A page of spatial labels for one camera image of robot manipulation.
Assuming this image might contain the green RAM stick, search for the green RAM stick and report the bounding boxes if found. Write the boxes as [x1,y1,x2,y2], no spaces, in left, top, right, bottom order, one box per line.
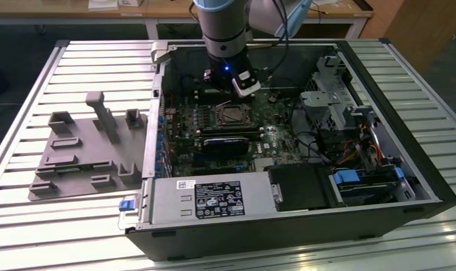
[56,165,103,172]

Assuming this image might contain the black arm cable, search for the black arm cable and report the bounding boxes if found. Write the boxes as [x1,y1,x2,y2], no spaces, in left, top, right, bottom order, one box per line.
[263,35,291,82]

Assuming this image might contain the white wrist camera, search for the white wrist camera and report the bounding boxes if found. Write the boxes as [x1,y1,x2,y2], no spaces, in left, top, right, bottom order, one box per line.
[230,70,262,98]

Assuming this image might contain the metal drive cage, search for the metal drive cage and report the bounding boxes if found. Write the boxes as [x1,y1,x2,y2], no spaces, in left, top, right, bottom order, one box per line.
[299,55,368,132]

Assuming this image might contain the green motherboard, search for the green motherboard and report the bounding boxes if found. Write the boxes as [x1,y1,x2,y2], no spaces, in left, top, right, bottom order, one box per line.
[162,90,308,177]

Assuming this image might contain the yellow orange wire bundle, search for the yellow orange wire bundle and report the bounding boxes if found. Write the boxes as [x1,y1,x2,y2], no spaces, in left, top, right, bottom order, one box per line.
[335,139,383,167]

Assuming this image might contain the black drive bay box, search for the black drive bay box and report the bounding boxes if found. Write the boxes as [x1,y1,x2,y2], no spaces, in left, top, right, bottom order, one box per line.
[267,165,344,212]

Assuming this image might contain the black PC case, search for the black PC case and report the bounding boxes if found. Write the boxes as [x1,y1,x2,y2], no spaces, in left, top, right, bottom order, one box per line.
[124,38,456,262]

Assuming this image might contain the black rating label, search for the black rating label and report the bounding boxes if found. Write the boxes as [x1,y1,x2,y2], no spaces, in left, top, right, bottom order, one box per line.
[195,180,246,220]

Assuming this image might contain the blue disk carrier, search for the blue disk carrier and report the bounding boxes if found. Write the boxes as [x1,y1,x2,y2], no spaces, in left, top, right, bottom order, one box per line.
[331,166,406,187]

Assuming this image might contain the CPU socket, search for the CPU socket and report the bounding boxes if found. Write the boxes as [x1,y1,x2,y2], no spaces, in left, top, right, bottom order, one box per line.
[211,103,254,127]

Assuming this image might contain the metal socket cover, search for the metal socket cover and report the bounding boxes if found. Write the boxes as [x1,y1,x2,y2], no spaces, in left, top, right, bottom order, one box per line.
[212,103,254,126]

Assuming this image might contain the silver CPU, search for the silver CPU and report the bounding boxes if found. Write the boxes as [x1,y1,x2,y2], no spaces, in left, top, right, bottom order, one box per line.
[223,108,246,121]

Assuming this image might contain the black graphics card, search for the black graphics card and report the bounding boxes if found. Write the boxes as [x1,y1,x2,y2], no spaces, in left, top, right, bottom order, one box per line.
[199,136,251,158]

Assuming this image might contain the wooden desk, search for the wooden desk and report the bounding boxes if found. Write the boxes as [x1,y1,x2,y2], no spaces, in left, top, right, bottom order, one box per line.
[0,0,376,40]

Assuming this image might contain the grey power supply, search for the grey power supply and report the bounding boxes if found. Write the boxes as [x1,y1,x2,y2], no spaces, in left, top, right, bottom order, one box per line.
[136,172,278,226]

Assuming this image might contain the grey parts rack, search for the grey parts rack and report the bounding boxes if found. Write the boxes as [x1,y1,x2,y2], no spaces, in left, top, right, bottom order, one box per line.
[27,91,150,202]

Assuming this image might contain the wooden cabinet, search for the wooden cabinet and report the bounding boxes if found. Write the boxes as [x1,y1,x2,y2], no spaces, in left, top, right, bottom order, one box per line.
[359,0,456,73]

